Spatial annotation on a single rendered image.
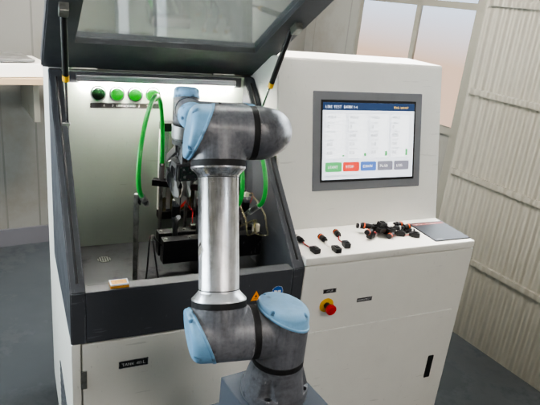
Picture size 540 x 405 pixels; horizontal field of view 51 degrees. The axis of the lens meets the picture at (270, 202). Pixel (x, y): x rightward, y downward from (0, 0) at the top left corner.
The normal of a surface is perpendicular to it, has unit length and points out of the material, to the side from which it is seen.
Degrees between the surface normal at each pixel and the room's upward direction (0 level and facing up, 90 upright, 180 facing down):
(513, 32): 90
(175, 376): 90
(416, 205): 76
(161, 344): 90
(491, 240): 90
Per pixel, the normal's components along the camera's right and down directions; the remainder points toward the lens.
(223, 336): 0.29, 0.00
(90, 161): 0.40, 0.36
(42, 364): 0.10, -0.93
